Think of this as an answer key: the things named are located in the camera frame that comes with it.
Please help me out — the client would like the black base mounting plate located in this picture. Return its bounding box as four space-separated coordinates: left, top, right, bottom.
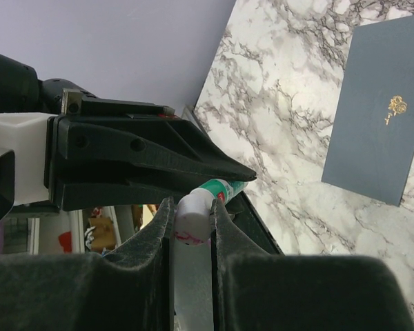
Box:
178 110 282 254

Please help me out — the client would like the grey-blue envelope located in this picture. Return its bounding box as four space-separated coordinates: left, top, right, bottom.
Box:
322 15 414 205

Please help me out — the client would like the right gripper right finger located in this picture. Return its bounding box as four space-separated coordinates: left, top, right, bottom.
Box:
210 200 414 330

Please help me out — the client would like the green white glue stick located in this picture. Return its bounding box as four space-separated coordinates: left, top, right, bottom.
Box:
200 179 248 204

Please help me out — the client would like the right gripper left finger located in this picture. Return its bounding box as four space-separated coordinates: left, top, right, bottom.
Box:
0 197 175 330

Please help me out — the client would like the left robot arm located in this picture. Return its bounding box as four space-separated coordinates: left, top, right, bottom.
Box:
0 54 256 217

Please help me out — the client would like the grey glue stick cap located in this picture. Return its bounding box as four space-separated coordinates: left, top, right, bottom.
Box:
175 188 213 245

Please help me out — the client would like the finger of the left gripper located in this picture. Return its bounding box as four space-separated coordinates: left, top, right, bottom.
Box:
48 161 244 213
46 94 256 182

